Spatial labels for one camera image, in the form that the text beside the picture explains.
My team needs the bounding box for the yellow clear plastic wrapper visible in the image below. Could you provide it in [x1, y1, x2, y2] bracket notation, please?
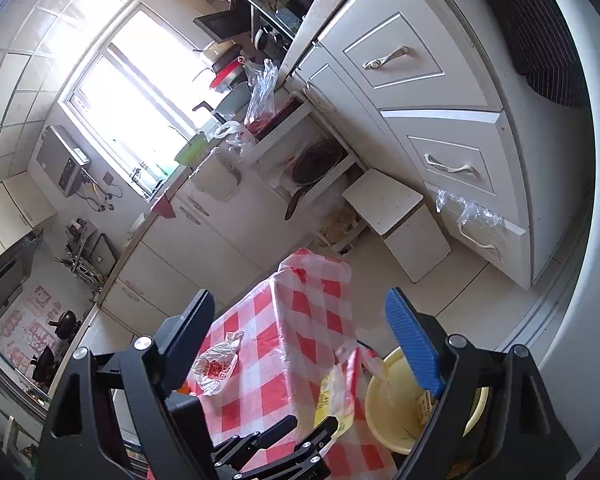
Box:
[314, 344, 377, 440]

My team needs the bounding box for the yellow plastic trash basin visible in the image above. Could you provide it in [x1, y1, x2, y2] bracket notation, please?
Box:
[363, 344, 490, 456]

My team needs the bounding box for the clear red plastic bag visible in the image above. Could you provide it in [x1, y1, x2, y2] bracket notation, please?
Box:
[192, 330, 244, 396]

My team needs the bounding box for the red white checkered tablecloth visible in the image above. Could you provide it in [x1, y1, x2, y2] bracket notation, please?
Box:
[182, 246, 399, 480]

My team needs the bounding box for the white lower cabinet row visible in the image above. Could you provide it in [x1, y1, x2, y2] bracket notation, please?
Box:
[49, 154, 292, 396]

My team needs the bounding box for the black wok on stove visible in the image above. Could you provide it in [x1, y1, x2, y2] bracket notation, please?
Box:
[47, 310, 82, 344]

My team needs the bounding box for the small white step stool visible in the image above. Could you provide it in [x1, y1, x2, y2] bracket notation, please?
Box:
[342, 169, 451, 283]

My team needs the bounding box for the clear plastic bag on drawer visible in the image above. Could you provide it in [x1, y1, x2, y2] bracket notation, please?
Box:
[434, 188, 504, 228]

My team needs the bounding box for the green basin on counter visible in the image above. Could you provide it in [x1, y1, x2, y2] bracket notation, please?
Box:
[174, 130, 208, 166]

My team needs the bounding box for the white water heater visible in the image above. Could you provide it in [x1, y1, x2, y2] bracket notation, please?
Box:
[36, 125, 91, 197]

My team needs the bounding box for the dark pan on shelf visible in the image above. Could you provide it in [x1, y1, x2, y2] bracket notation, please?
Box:
[284, 139, 344, 221]

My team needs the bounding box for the white corner shelf rack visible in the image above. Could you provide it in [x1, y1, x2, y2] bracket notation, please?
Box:
[238, 96, 367, 255]

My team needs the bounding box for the white drawer cabinet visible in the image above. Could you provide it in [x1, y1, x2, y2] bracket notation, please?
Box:
[294, 0, 532, 288]

